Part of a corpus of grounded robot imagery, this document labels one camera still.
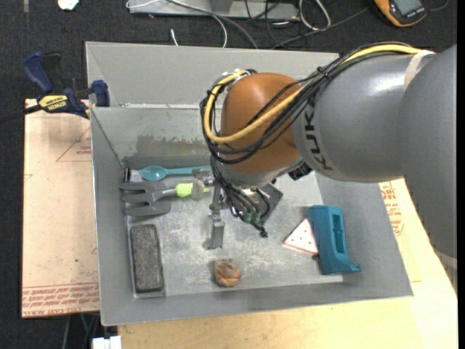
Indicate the turquoise plastic spoon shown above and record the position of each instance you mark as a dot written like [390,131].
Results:
[156,173]

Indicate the grey metal bin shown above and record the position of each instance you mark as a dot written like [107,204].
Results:
[189,231]

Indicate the brown cardboard board red print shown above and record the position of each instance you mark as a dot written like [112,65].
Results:
[58,202]

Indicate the brown crumpled ball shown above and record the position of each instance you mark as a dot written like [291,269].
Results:
[227,273]

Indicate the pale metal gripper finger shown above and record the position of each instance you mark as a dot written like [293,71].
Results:
[217,233]
[198,191]

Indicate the dark grey flat block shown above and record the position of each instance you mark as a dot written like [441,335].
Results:
[146,258]

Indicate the white triangular sanding pad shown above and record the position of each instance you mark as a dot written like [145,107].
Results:
[303,240]

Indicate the teal plastic tool case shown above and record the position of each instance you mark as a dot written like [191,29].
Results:
[330,238]

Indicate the black cylinder on white bracket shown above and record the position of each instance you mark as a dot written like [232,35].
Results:
[299,173]

